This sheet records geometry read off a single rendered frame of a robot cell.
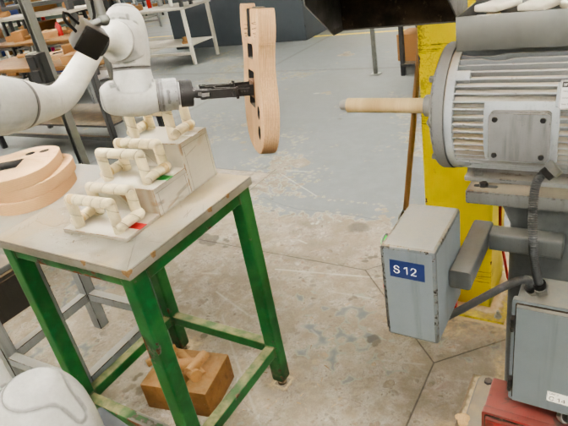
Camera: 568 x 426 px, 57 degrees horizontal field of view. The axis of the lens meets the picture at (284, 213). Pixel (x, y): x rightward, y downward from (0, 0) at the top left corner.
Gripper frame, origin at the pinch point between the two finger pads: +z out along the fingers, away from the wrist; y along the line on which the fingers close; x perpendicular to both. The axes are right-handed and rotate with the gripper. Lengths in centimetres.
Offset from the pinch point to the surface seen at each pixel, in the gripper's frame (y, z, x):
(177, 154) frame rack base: -12.0, -23.1, -20.1
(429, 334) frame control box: 79, 18, -36
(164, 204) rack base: -1.9, -28.7, -32.7
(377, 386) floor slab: -6, 42, -120
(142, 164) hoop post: -3.3, -33.5, -20.0
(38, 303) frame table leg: -15, -75, -67
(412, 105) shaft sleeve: 49, 27, 0
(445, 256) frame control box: 78, 21, -21
